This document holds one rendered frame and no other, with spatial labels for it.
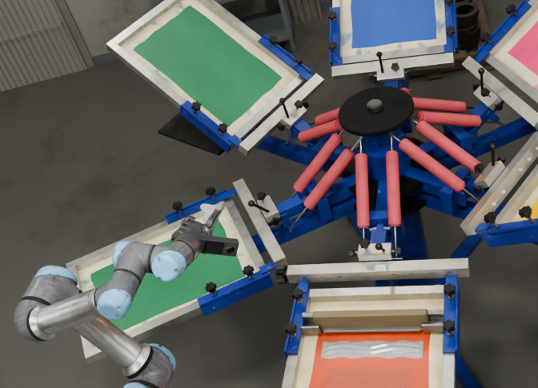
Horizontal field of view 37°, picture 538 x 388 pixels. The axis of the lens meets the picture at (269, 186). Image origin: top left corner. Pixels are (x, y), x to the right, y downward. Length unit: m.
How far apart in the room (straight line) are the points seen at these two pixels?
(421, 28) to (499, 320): 1.47
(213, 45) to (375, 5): 0.82
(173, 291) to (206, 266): 0.17
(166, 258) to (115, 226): 3.35
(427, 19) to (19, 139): 3.74
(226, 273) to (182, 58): 1.14
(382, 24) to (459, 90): 1.64
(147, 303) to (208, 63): 1.23
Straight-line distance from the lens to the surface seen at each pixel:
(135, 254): 2.08
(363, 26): 4.06
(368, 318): 2.90
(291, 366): 2.91
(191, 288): 3.34
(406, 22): 4.03
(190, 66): 3.91
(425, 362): 2.86
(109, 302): 2.00
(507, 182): 3.13
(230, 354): 4.32
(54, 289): 2.36
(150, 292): 3.41
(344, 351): 2.93
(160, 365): 2.53
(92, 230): 5.43
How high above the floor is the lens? 3.27
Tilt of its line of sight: 39 degrees down
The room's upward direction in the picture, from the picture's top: 19 degrees counter-clockwise
